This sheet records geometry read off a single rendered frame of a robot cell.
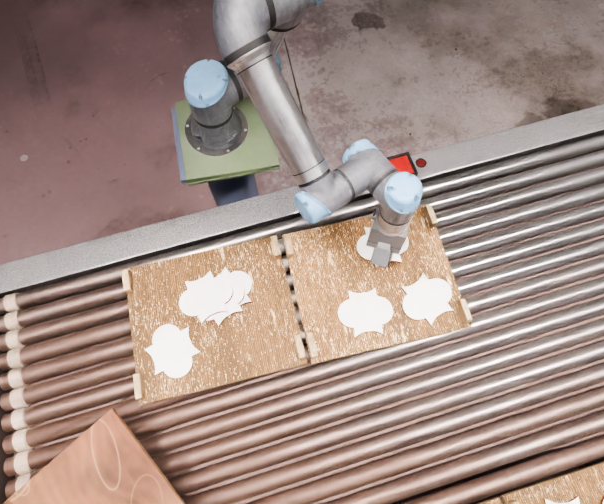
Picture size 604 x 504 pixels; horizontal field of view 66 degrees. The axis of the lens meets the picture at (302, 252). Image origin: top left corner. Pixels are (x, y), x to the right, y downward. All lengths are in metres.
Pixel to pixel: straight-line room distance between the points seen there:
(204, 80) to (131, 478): 0.94
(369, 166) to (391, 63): 1.93
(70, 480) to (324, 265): 0.73
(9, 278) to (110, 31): 2.07
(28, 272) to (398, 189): 0.99
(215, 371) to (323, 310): 0.30
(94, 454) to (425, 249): 0.91
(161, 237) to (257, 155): 0.37
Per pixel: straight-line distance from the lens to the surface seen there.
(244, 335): 1.19
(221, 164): 1.42
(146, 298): 1.27
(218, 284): 1.20
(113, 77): 3.01
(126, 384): 1.25
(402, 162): 1.40
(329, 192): 0.96
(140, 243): 1.35
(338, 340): 1.18
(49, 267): 1.42
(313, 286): 1.21
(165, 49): 3.05
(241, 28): 0.92
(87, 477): 1.14
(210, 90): 1.28
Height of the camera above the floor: 2.09
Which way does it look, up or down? 69 degrees down
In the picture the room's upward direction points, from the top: 2 degrees counter-clockwise
